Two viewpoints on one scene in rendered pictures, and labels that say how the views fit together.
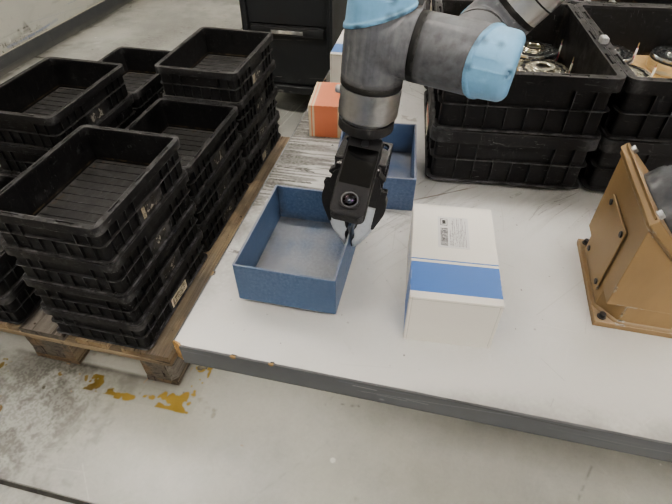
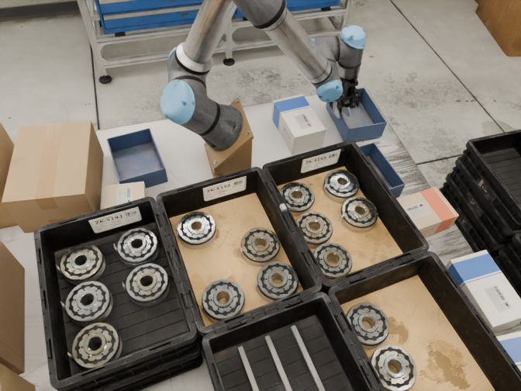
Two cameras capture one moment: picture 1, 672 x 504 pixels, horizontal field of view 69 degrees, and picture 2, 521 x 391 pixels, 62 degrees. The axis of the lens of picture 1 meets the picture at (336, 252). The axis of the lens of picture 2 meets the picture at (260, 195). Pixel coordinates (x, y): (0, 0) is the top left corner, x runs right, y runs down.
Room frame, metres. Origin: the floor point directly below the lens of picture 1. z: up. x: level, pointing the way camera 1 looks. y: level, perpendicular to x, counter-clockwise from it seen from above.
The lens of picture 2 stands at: (1.43, -0.89, 1.84)
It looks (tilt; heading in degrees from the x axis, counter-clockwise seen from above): 53 degrees down; 148
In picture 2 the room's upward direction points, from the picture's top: 4 degrees clockwise
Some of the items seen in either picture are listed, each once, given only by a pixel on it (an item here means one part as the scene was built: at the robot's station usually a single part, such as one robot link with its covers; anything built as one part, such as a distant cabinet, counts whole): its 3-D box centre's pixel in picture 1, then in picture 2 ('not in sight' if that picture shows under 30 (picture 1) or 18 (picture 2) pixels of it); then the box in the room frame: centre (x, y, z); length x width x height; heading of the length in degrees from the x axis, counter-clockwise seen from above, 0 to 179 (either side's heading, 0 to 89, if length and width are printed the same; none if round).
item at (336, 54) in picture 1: (359, 57); (481, 292); (1.31, -0.06, 0.74); 0.20 x 0.12 x 0.09; 168
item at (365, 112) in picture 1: (366, 100); (349, 67); (0.57, -0.04, 0.99); 0.08 x 0.08 x 0.05
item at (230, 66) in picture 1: (226, 106); not in sight; (1.79, 0.43, 0.37); 0.40 x 0.30 x 0.45; 167
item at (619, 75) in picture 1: (514, 38); (339, 206); (0.97, -0.35, 0.92); 0.40 x 0.30 x 0.02; 173
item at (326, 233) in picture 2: (542, 69); (314, 226); (0.97, -0.42, 0.86); 0.10 x 0.10 x 0.01
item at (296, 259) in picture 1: (303, 244); (354, 114); (0.57, 0.05, 0.75); 0.20 x 0.15 x 0.07; 167
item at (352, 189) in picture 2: not in sight; (342, 182); (0.88, -0.26, 0.86); 0.10 x 0.10 x 0.01
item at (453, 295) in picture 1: (449, 271); (297, 123); (0.51, -0.17, 0.74); 0.20 x 0.12 x 0.09; 172
